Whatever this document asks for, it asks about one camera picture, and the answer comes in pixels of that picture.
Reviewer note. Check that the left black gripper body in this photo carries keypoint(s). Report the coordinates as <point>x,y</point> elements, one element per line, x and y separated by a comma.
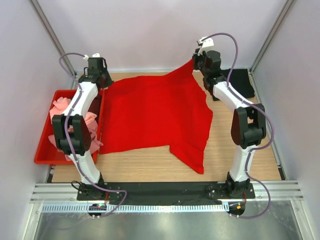
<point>105,69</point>

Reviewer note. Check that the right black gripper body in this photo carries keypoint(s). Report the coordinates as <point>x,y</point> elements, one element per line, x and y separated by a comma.
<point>205,70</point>

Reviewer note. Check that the red t shirt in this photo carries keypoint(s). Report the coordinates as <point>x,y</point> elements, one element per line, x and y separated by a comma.
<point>154,111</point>

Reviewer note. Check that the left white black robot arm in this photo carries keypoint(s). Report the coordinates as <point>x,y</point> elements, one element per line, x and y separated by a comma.
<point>71,133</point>

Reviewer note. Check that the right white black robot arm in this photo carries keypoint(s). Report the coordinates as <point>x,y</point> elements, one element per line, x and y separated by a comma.
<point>248,127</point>

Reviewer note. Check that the dark maroon t shirt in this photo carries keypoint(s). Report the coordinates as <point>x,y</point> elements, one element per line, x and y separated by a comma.
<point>95,106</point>

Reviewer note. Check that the folded black t shirt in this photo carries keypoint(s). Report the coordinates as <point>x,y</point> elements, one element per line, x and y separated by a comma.
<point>239,79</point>

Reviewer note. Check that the dusty pink t shirt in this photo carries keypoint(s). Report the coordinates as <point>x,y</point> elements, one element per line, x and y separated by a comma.
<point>95,143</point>

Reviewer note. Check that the light pink t shirt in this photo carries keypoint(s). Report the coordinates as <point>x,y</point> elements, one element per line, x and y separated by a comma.
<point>62,103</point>

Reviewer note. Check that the red plastic bin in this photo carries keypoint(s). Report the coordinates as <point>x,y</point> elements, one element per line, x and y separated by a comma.
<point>47,153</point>

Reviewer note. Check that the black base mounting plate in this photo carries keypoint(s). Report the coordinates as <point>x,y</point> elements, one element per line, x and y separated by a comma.
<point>156,192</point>

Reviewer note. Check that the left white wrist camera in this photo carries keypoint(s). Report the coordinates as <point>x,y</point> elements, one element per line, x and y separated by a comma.
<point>96,55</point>

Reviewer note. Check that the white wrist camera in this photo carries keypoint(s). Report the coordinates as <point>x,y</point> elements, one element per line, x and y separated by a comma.
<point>96,55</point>
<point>205,45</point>

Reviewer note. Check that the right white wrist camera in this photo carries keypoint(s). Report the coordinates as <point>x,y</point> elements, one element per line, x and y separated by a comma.
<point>205,45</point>

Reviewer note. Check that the right aluminium frame post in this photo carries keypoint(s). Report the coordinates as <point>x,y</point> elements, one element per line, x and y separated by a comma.
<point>281,17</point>

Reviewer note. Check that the aluminium frame post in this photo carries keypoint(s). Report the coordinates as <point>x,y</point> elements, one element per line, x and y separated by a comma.
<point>281,17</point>
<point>51,33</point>

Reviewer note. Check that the left aluminium frame post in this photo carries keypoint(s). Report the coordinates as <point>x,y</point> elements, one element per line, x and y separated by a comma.
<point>51,33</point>

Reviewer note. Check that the white slotted cable duct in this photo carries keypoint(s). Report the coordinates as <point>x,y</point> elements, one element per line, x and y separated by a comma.
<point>90,208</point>

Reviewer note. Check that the aluminium front rail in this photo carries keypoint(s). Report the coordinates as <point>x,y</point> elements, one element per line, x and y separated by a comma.
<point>64,193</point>

